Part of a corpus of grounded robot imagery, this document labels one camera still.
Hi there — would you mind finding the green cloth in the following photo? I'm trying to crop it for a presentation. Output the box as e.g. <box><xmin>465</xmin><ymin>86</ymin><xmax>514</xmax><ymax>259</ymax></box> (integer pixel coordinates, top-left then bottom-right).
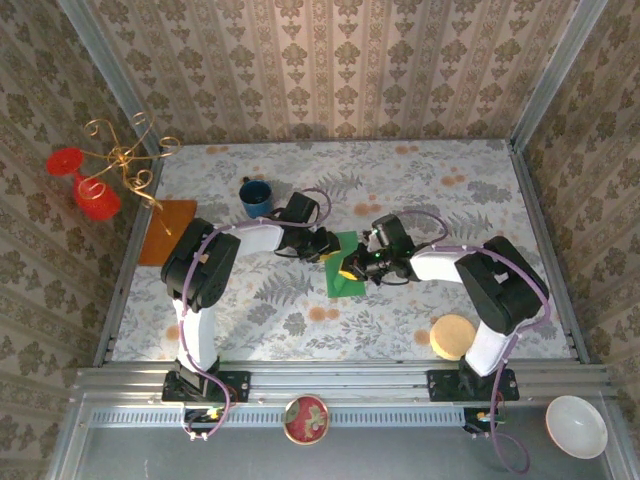
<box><xmin>323</xmin><ymin>230</ymin><xmax>369</xmax><ymax>300</ymax></box>

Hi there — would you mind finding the floral tablecloth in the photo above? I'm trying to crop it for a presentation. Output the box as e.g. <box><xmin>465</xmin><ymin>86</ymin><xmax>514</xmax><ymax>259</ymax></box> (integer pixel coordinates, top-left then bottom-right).
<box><xmin>112</xmin><ymin>139</ymin><xmax>571</xmax><ymax>362</ymax></box>

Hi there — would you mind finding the blue enamel mug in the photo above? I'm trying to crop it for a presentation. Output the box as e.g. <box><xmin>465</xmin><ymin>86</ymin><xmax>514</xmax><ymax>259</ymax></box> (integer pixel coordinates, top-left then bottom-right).
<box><xmin>238</xmin><ymin>175</ymin><xmax>275</xmax><ymax>220</ymax></box>

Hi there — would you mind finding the round yellow sponge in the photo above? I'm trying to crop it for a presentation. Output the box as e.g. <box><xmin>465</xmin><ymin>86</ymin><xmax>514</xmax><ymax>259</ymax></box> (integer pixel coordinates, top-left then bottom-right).
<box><xmin>429</xmin><ymin>313</ymin><xmax>478</xmax><ymax>361</ymax></box>

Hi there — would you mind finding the orange-brown flat board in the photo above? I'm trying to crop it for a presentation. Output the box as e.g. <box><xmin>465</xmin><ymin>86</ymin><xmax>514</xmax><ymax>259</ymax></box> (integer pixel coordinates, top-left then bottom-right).
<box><xmin>138</xmin><ymin>199</ymin><xmax>198</xmax><ymax>268</ymax></box>

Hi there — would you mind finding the red patterned small bowl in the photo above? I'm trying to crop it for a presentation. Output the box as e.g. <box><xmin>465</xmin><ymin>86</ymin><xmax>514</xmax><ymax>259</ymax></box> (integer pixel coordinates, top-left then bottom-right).
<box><xmin>283</xmin><ymin>394</ymin><xmax>331</xmax><ymax>446</ymax></box>

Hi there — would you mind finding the small circuit board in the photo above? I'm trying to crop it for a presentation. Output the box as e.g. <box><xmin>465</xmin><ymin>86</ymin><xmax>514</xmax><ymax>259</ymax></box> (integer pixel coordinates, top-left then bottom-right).
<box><xmin>463</xmin><ymin>407</ymin><xmax>507</xmax><ymax>434</ymax></box>
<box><xmin>182</xmin><ymin>407</ymin><xmax>225</xmax><ymax>434</ymax></box>

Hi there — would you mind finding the grey metal shelf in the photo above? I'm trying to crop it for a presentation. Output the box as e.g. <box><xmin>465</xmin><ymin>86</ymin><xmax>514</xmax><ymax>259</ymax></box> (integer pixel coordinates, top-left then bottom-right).
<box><xmin>49</xmin><ymin>394</ymin><xmax>631</xmax><ymax>480</ymax></box>

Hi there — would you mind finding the red plastic goblet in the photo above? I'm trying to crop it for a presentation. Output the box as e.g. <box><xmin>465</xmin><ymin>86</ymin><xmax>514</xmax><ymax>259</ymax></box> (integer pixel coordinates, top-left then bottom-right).
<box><xmin>46</xmin><ymin>146</ymin><xmax>122</xmax><ymax>222</ymax></box>

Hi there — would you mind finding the white ceramic bowl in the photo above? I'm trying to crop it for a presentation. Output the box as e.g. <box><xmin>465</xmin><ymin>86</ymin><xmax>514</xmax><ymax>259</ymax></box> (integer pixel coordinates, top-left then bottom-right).
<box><xmin>544</xmin><ymin>395</ymin><xmax>609</xmax><ymax>460</ymax></box>

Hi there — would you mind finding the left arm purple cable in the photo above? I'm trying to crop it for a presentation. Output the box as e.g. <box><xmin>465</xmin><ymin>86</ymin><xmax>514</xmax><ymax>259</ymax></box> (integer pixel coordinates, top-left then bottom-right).
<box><xmin>179</xmin><ymin>187</ymin><xmax>334</xmax><ymax>441</ymax></box>

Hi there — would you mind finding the aluminium mounting rail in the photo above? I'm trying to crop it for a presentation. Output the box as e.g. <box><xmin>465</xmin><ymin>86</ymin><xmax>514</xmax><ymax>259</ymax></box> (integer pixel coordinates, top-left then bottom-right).
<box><xmin>74</xmin><ymin>359</ymin><xmax>614</xmax><ymax>402</ymax></box>

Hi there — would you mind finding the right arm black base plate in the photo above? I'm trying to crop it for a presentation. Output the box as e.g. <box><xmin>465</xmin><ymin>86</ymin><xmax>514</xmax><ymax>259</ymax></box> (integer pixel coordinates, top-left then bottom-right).
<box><xmin>426</xmin><ymin>368</ymin><xmax>520</xmax><ymax>403</ymax></box>

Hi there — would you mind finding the slotted grey cable duct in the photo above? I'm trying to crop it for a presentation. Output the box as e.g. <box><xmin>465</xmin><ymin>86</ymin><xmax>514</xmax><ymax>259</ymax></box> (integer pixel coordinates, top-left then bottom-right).
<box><xmin>87</xmin><ymin>404</ymin><xmax>474</xmax><ymax>429</ymax></box>

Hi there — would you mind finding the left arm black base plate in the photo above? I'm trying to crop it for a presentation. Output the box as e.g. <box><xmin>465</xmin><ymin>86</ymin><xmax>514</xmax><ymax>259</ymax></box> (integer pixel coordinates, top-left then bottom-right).
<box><xmin>161</xmin><ymin>370</ymin><xmax>251</xmax><ymax>404</ymax></box>

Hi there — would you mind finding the aluminium table side rail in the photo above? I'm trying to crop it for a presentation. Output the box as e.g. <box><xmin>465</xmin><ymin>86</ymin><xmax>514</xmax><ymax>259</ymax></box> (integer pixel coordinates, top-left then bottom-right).
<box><xmin>508</xmin><ymin>142</ymin><xmax>592</xmax><ymax>365</ymax></box>
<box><xmin>93</xmin><ymin>149</ymin><xmax>167</xmax><ymax>367</ymax></box>

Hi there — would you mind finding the gold wire curl stand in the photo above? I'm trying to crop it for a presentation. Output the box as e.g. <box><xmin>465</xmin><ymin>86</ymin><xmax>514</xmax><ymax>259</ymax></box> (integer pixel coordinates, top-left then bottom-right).
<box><xmin>83</xmin><ymin>110</ymin><xmax>181</xmax><ymax>236</ymax></box>

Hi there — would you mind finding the aluminium frame post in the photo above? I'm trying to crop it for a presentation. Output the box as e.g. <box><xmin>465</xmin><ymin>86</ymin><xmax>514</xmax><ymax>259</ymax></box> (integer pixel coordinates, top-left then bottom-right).
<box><xmin>508</xmin><ymin>0</ymin><xmax>609</xmax><ymax>151</ymax></box>
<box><xmin>54</xmin><ymin>0</ymin><xmax>167</xmax><ymax>162</ymax></box>

